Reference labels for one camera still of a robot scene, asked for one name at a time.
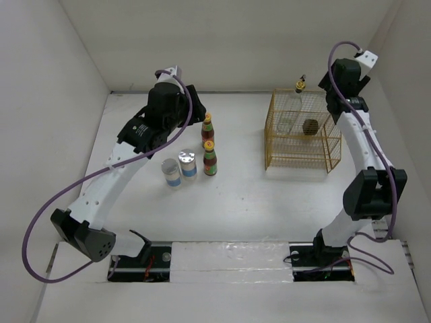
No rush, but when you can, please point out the red sauce bottle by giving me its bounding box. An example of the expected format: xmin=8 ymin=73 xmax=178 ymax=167
xmin=201 ymin=112 xmax=214 ymax=145
xmin=203 ymin=141 xmax=218 ymax=176

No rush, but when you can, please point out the blue-label salt jar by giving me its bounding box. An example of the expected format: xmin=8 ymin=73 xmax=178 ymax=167
xmin=161 ymin=158 xmax=181 ymax=189
xmin=178 ymin=149 xmax=197 ymax=181

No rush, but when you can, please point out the dark oil glass bottle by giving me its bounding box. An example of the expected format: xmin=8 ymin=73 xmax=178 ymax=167
xmin=275 ymin=75 xmax=317 ymax=135

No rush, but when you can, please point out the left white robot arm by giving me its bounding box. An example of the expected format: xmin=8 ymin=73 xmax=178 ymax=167
xmin=51 ymin=82 xmax=206 ymax=267

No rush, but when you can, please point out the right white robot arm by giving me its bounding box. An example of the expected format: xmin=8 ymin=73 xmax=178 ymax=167
xmin=311 ymin=59 xmax=407 ymax=268

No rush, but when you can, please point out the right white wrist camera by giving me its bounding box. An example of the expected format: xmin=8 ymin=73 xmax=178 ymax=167
xmin=354 ymin=50 xmax=378 ymax=75

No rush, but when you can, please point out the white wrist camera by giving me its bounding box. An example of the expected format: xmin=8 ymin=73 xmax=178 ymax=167
xmin=354 ymin=50 xmax=378 ymax=75
xmin=156 ymin=65 xmax=182 ymax=83

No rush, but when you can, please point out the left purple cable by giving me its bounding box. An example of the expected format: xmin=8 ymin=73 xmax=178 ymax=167
xmin=21 ymin=69 xmax=194 ymax=283

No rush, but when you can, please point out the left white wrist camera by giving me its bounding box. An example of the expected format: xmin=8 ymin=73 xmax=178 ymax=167
xmin=156 ymin=65 xmax=182 ymax=83

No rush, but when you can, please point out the yellow wire basket rack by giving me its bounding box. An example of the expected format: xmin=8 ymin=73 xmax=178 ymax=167
xmin=264 ymin=89 xmax=341 ymax=174

